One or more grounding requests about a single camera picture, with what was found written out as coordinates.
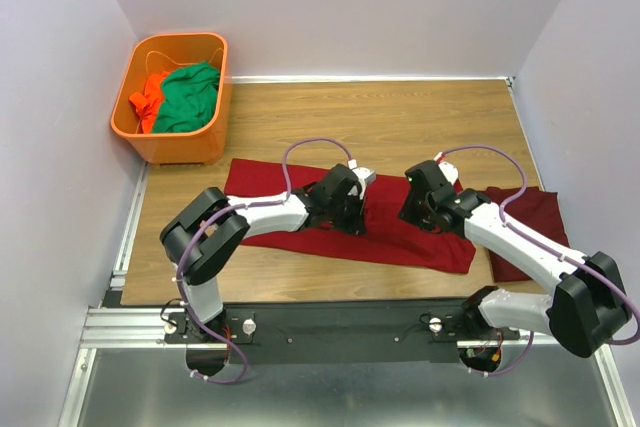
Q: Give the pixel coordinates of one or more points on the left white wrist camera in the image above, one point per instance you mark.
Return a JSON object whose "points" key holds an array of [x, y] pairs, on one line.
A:
{"points": [[364, 177]]}

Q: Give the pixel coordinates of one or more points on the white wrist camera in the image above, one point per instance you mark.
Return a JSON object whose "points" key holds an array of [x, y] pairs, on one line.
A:
{"points": [[364, 177], [449, 171]]}

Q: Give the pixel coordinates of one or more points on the green t-shirt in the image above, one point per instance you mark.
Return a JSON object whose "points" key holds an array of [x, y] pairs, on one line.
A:
{"points": [[190, 99]]}

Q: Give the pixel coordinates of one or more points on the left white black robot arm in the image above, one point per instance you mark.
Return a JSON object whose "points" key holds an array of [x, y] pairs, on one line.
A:
{"points": [[200, 240]]}

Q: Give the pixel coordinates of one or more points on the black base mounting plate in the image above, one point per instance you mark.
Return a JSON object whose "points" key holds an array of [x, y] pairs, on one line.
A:
{"points": [[334, 332]]}

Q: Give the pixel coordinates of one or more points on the orange t-shirt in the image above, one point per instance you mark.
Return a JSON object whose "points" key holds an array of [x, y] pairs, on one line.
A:
{"points": [[147, 102]]}

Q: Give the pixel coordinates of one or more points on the folded dark maroon t-shirt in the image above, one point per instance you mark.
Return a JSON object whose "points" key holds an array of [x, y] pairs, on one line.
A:
{"points": [[539, 210]]}

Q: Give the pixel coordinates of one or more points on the aluminium frame rail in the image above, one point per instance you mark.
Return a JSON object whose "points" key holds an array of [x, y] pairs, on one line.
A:
{"points": [[116, 327]]}

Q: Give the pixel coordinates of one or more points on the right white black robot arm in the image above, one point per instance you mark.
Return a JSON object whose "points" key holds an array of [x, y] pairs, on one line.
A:
{"points": [[583, 304]]}

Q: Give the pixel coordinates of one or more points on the orange plastic bin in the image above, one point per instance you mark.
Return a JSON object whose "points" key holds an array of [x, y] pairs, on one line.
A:
{"points": [[164, 52]]}

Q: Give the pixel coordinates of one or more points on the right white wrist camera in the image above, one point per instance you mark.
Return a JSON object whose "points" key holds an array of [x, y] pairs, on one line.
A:
{"points": [[449, 171]]}

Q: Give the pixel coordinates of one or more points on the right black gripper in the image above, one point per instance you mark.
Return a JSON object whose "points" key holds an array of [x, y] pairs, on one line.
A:
{"points": [[411, 216]]}

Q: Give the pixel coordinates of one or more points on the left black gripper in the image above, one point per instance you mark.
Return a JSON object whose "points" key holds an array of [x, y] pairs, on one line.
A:
{"points": [[357, 224]]}

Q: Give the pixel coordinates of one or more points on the red t-shirt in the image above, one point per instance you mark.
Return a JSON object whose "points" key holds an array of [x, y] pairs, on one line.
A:
{"points": [[387, 240]]}

